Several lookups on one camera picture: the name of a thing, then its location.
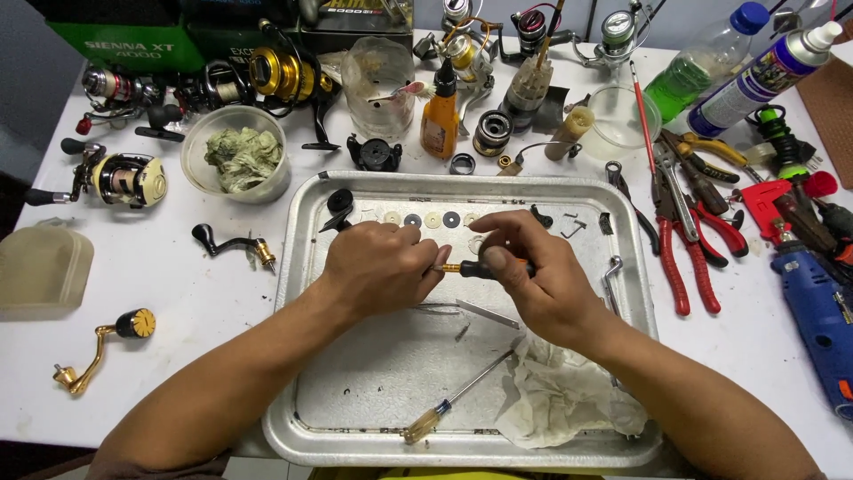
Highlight silver metal tray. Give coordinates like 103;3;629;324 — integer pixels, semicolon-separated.
262;170;665;468

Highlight green black tool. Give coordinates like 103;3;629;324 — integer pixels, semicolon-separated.
754;104;818;180

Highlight thin red stick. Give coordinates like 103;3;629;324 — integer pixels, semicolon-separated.
628;59;660;178

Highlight gold reel handle black knob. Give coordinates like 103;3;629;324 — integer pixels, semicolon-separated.
52;308;157;396

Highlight crumpled white tissue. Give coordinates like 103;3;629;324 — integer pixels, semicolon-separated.
496;333;649;449

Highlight clear yellow handle screwdriver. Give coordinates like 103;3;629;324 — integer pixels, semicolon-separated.
402;349;516;445

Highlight gold black spinning reel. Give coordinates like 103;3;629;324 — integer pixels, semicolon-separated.
248;19;343;152

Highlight dark green reel box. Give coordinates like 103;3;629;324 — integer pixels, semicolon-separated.
187;23;301;66

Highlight yellow handle pliers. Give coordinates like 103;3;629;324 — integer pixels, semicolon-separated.
659;129;751;185

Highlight black reel box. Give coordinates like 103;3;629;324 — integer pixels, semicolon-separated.
297;0;415;53

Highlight dark brown handle screwdriver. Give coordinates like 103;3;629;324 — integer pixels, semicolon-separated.
772;192;838;255

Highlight silver adjustable wrench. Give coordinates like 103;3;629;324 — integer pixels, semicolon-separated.
653;143;700;243

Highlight green liquid plastic bottle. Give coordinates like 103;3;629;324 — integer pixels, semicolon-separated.
644;1;771;125

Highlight grey grease pot with brush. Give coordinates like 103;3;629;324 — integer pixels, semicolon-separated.
499;0;569;132

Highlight person's left hand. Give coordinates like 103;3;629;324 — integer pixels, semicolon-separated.
319;219;454;321

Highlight silver gold spinning reel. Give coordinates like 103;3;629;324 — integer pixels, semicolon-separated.
412;0;509;136

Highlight clear plastic tub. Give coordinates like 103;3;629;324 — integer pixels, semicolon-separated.
180;105;293;205

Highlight beige grease tube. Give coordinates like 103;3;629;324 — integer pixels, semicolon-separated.
544;106;596;161

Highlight orange oil bottle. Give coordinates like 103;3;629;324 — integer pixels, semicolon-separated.
420;58;461;160

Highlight red handle short pliers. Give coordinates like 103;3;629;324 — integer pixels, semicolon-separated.
680;167;750;269

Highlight greenish dirty rag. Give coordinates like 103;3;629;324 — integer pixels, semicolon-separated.
204;127;284;195

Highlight red silver spinning reel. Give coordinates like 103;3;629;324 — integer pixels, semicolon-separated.
75;64;167;136

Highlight blue rotary tool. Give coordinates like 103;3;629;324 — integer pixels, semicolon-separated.
770;223;853;421

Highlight brown cardboard sheet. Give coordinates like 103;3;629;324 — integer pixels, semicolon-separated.
796;56;853;190

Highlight clear plastic jar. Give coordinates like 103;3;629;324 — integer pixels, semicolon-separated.
340;36;417;141

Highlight black reel red spool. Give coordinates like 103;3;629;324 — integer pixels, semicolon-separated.
509;5;575;65

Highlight cream baitcasting reel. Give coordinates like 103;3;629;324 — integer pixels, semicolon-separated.
24;137;168;209

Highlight red plastic tool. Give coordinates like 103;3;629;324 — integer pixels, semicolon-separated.
732;171;839;245

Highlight person's right hand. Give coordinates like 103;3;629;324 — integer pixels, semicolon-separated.
468;208;618;349

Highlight silver green spinning reel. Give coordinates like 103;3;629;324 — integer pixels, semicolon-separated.
572;0;652;72

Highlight red handle long pliers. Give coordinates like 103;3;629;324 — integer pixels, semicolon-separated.
652;160;722;317

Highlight clear plastic bowl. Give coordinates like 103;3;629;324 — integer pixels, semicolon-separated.
586;83;663;161

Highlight black reel rotor part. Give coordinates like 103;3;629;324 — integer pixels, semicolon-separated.
346;133;404;173

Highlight silver bent wrench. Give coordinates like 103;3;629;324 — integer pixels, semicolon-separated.
602;256;625;318

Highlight bail wire part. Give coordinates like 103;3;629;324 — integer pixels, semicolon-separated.
512;139;583;169

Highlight translucent plastic cover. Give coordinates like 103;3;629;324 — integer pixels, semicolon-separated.
0;219;96;315

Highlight black reel handle gold end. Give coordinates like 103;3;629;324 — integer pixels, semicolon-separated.
191;223;278;273

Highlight silver tweezers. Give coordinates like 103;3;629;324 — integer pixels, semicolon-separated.
412;299;521;329

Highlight toothbrush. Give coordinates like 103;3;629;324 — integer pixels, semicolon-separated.
367;80;435;105

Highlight purple spray can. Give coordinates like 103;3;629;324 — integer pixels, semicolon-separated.
687;20;844;138

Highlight black spanner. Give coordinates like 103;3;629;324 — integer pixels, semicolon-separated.
604;160;661;256

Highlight black orange small screwdriver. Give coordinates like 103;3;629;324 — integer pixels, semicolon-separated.
432;259;538;280

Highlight black reel knob part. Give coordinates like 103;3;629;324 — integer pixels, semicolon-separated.
319;188;355;234

